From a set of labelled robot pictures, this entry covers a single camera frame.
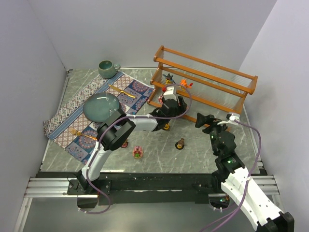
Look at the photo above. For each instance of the orange fox figurine toy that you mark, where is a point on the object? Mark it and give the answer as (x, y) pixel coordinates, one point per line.
(185, 84)

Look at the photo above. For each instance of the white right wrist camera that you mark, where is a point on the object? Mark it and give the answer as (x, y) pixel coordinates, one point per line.
(231, 118)

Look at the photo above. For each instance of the strawberry cake toy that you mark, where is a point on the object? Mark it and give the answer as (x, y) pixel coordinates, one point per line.
(161, 99)

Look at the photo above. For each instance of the teal ceramic plate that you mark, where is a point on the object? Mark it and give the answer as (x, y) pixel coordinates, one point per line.
(100, 106)

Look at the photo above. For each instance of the brown-haired bun figurine toy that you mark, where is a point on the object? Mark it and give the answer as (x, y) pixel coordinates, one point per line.
(179, 145)

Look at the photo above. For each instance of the orange wooden two-tier shelf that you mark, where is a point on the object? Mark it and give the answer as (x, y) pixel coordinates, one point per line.
(207, 83)

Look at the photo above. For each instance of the olive-hat figurine toy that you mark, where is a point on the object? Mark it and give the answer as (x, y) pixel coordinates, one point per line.
(124, 145)

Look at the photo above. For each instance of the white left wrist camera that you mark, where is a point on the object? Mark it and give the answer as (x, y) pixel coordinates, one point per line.
(169, 93)

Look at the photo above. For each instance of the patterned table runner cloth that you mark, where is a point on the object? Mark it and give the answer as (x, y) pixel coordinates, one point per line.
(77, 121)

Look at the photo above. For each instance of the gold fork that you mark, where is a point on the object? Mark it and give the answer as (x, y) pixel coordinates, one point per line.
(78, 133)

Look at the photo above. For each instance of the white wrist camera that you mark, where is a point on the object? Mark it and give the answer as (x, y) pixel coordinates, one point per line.
(169, 93)
(231, 118)

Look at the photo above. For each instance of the pink bear clover toy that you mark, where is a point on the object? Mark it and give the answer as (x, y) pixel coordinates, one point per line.
(138, 152)

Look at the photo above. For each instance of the green ceramic mug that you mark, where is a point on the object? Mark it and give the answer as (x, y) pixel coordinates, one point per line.
(108, 69)

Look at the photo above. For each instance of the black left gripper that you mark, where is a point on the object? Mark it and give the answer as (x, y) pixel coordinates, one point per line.
(170, 106)

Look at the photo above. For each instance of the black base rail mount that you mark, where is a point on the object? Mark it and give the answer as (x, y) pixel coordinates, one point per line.
(113, 188)

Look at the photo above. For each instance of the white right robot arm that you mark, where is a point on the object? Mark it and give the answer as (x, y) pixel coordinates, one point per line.
(234, 179)

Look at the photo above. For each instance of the gold butter knife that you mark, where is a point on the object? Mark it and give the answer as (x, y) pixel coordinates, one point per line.
(122, 91)

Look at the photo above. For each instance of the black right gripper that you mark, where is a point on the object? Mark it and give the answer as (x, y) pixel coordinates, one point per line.
(210, 122)

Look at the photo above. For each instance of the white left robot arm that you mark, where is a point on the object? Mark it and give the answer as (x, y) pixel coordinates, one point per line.
(116, 129)

